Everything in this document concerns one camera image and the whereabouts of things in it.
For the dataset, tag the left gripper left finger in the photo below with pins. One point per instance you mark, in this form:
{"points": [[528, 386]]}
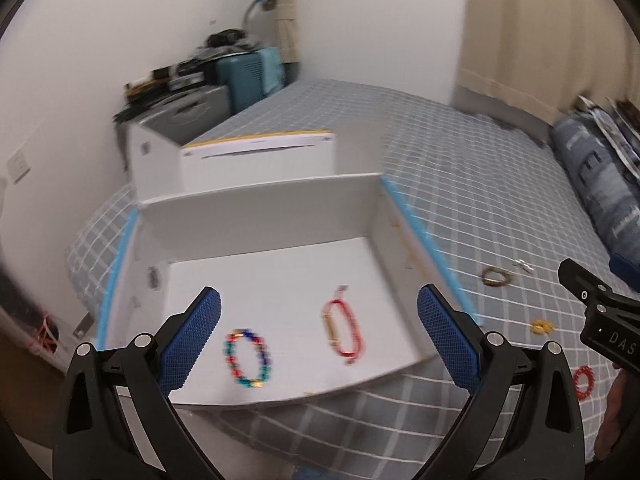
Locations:
{"points": [[92, 439]]}

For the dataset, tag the patterned pillow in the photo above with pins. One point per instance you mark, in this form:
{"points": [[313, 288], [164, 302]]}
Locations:
{"points": [[624, 142]]}

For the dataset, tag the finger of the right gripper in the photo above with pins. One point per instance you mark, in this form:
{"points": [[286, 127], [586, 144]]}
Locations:
{"points": [[581, 283], [624, 269]]}

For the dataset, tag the teal suitcase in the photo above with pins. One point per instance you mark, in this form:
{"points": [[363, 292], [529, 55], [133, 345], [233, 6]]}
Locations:
{"points": [[251, 77]]}

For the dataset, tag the tied beige curtain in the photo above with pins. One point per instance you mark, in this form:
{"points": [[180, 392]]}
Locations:
{"points": [[286, 30]]}

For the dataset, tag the grey checked bed sheet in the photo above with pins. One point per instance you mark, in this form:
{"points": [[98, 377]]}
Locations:
{"points": [[500, 208]]}

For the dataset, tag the blue yellow cardboard box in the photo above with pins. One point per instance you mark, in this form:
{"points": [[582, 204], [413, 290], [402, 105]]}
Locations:
{"points": [[315, 255]]}

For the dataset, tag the grey hard case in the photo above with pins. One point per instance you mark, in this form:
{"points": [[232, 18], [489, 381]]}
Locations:
{"points": [[181, 117]]}

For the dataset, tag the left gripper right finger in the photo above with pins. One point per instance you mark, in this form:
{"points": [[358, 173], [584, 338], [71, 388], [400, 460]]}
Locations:
{"points": [[522, 418]]}

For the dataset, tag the white wall socket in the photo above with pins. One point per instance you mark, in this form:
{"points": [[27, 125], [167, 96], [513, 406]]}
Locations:
{"points": [[17, 166]]}

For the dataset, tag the blue desk lamp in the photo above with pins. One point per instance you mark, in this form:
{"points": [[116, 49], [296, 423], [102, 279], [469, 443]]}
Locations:
{"points": [[253, 8]]}

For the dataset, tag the right hand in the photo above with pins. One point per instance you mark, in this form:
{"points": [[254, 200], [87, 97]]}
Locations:
{"points": [[621, 403]]}

